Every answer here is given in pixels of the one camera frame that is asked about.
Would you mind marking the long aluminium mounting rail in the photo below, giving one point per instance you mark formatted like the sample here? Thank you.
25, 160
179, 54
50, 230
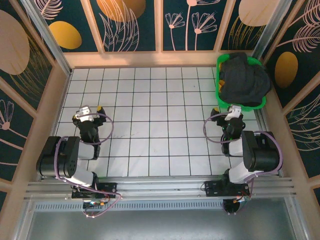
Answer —
162, 183

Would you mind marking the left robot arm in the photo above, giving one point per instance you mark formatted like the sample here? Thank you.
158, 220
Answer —
67, 155

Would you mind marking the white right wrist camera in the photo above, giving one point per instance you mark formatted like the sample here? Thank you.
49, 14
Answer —
233, 111

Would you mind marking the black t-shirt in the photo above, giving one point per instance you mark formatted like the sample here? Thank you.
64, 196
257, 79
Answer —
237, 59

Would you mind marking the grey cloth towel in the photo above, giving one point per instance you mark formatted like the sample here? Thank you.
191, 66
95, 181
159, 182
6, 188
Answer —
245, 85

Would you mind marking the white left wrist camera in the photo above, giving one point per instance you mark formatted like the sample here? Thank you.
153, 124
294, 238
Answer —
83, 111

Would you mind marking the yellow t-shirt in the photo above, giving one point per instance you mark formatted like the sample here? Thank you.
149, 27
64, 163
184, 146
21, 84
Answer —
221, 85

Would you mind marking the round black connector housing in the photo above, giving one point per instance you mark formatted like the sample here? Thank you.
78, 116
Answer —
233, 206

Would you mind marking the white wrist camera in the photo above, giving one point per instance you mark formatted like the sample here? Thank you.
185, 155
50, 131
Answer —
233, 111
83, 111

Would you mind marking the short aluminium side rail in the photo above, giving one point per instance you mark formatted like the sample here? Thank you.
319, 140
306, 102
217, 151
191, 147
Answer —
262, 121

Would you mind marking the aluminium frame post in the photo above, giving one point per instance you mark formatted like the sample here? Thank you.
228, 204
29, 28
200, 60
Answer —
266, 27
47, 37

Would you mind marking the green plastic basket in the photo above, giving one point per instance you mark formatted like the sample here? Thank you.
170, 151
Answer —
252, 107

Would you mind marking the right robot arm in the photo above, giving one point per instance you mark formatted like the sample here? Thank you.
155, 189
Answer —
262, 155

